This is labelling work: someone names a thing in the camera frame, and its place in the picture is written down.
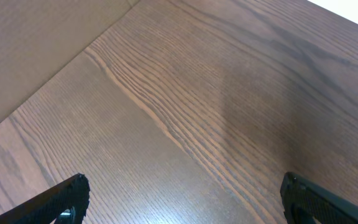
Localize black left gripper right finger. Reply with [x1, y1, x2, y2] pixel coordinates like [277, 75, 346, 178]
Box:
[280, 172, 358, 224]

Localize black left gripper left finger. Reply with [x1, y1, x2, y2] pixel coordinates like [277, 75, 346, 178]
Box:
[0, 173, 90, 223]

